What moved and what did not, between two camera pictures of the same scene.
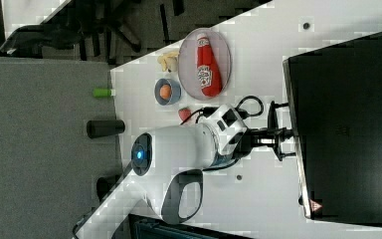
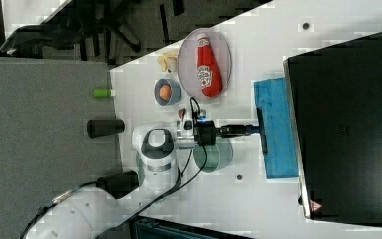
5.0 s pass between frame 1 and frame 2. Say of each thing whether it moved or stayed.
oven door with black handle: moved
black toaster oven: stayed
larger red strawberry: stayed
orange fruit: stayed
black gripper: moved
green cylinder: stayed
